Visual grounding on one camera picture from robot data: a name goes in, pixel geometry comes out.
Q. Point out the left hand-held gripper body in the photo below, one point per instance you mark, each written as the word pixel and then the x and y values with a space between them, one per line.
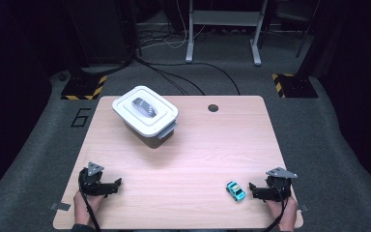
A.
pixel 89 180

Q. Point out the black striped base plate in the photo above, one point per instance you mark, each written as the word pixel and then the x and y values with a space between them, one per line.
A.
pixel 298 87
pixel 82 87

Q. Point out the transparent brown storage box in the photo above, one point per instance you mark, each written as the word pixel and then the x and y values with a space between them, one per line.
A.
pixel 166 130

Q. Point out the person's left hand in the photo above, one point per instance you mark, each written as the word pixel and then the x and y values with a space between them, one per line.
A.
pixel 82 209

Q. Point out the black upright post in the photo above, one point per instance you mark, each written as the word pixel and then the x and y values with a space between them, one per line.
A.
pixel 314 42

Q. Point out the blue toy car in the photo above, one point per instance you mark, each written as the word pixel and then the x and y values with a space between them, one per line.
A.
pixel 235 190

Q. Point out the person's right hand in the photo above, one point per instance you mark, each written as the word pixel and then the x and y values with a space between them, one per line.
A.
pixel 288 216

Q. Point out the white metal stand frame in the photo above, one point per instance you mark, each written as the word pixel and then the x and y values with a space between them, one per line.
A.
pixel 190 48

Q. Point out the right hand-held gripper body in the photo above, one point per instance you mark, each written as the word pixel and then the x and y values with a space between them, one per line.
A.
pixel 278 187

